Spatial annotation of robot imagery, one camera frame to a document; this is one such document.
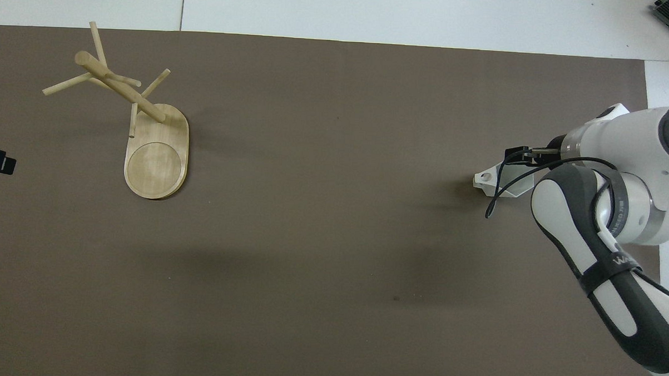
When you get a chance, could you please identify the black cable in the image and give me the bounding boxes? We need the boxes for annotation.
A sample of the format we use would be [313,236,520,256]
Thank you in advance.
[485,145,620,224]

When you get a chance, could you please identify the wooden cup rack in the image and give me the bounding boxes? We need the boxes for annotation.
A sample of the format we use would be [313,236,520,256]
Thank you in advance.
[38,20,194,201]

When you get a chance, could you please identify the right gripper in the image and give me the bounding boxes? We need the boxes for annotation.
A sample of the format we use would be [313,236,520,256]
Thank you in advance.
[530,133,566,162]

